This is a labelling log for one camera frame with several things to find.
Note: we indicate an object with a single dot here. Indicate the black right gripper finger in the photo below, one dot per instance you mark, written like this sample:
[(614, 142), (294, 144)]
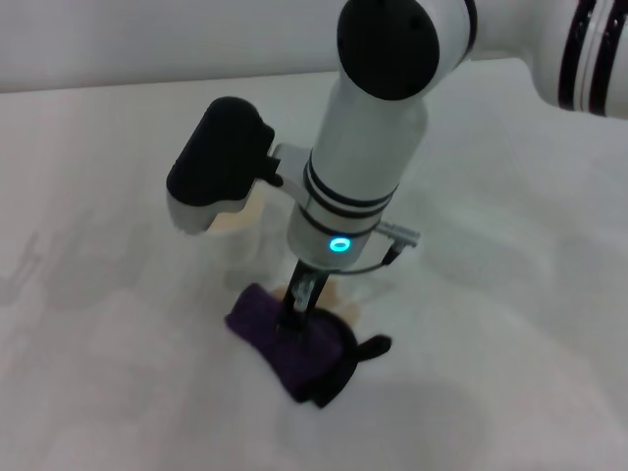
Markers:
[(293, 299), (315, 292)]

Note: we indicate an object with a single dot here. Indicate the purple rag with black trim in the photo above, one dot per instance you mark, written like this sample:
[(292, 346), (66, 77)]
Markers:
[(294, 358)]

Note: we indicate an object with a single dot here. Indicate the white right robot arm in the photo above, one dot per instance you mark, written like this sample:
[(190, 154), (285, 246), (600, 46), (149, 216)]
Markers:
[(368, 147)]

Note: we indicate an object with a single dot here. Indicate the brown water stain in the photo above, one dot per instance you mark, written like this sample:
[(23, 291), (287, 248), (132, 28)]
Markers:
[(341, 301)]

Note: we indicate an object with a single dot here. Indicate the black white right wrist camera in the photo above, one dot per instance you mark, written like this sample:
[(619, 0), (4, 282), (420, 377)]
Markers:
[(216, 152)]

